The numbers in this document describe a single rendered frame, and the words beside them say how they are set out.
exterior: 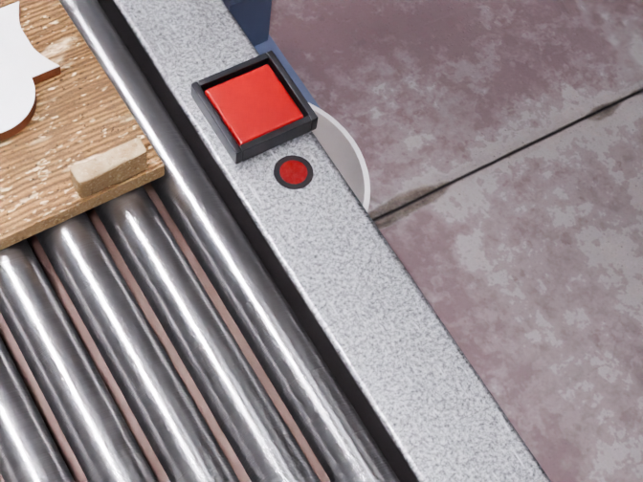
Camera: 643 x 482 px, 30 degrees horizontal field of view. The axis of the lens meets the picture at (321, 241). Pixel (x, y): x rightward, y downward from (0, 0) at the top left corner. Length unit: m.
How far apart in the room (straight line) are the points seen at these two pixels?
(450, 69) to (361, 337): 1.35
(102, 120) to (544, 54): 1.42
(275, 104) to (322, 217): 0.10
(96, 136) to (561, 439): 1.14
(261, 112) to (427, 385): 0.26
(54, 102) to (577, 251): 1.26
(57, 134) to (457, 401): 0.37
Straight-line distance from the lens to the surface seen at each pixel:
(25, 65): 0.98
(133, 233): 0.93
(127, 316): 0.89
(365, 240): 0.94
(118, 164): 0.91
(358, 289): 0.92
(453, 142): 2.12
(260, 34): 2.15
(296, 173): 0.96
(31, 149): 0.95
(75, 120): 0.96
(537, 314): 1.99
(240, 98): 0.98
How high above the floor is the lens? 1.73
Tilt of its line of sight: 61 degrees down
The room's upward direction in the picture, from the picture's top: 12 degrees clockwise
